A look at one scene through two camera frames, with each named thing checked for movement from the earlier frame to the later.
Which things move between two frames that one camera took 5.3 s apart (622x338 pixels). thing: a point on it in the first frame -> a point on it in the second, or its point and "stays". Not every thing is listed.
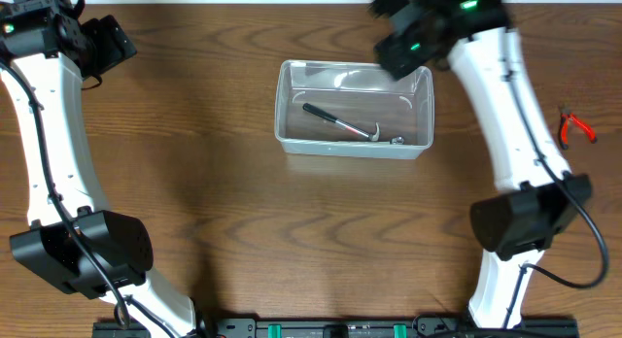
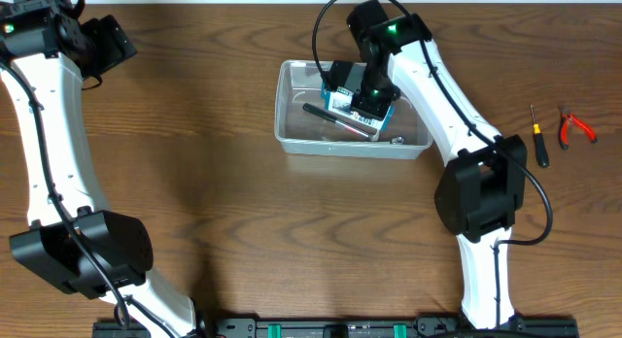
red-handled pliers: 565,119 stays
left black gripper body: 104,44 stays
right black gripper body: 412,50 -> 374,96
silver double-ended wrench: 399,140 stays
